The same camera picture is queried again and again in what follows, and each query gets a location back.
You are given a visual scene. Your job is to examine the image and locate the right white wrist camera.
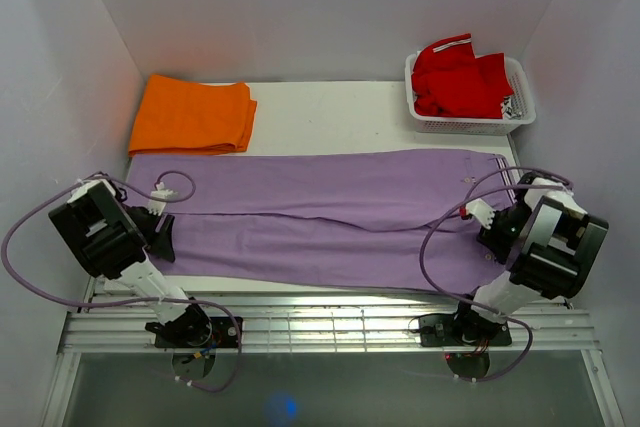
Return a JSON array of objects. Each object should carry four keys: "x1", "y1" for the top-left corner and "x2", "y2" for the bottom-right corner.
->
[{"x1": 459, "y1": 199, "x2": 498, "y2": 230}]

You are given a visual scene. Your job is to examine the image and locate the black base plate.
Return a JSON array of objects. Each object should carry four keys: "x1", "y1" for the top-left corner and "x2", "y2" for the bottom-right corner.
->
[
  {"x1": 418, "y1": 313, "x2": 512, "y2": 347},
  {"x1": 153, "y1": 316, "x2": 244, "y2": 349}
]

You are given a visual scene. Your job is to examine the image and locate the white plastic basket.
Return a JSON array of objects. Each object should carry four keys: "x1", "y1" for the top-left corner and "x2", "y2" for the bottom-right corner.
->
[{"x1": 404, "y1": 51, "x2": 536, "y2": 136}]

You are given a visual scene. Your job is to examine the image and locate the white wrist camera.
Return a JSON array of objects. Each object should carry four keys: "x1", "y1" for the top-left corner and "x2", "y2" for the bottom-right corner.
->
[
  {"x1": 147, "y1": 182, "x2": 177, "y2": 216},
  {"x1": 459, "y1": 199, "x2": 498, "y2": 230}
]

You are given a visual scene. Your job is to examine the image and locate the purple trousers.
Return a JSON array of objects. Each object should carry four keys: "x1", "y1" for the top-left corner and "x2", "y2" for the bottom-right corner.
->
[{"x1": 128, "y1": 149, "x2": 511, "y2": 293}]

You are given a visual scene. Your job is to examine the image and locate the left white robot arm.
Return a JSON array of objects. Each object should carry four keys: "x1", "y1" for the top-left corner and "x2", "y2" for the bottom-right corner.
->
[{"x1": 49, "y1": 178, "x2": 213, "y2": 348}]

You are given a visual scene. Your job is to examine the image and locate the aluminium rail frame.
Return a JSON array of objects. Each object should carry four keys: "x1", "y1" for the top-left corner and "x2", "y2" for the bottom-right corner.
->
[{"x1": 60, "y1": 276, "x2": 599, "y2": 354}]

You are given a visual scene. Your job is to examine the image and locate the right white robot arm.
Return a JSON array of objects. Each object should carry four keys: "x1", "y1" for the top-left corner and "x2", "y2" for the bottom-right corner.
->
[{"x1": 451, "y1": 172, "x2": 609, "y2": 344}]

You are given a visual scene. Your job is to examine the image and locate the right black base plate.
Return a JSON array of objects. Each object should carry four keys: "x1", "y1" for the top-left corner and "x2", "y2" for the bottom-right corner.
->
[{"x1": 418, "y1": 313, "x2": 512, "y2": 347}]

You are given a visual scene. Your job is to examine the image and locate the red trousers in basket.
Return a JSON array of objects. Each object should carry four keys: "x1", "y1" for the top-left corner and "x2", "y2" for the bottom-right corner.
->
[{"x1": 410, "y1": 33, "x2": 514, "y2": 119}]

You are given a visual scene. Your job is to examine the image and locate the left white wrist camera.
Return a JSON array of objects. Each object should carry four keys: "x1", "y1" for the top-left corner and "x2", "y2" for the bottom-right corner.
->
[{"x1": 147, "y1": 182, "x2": 177, "y2": 216}]

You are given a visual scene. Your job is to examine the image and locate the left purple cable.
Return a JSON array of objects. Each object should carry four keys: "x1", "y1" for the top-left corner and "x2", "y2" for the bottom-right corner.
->
[{"x1": 0, "y1": 170, "x2": 244, "y2": 393}]

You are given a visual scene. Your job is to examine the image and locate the folded orange trousers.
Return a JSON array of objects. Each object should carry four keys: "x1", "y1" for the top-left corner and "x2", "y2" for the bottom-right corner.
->
[{"x1": 128, "y1": 74, "x2": 257, "y2": 157}]

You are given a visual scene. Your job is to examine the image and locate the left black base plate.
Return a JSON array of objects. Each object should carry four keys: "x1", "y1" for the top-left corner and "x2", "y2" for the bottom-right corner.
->
[{"x1": 153, "y1": 316, "x2": 244, "y2": 349}]

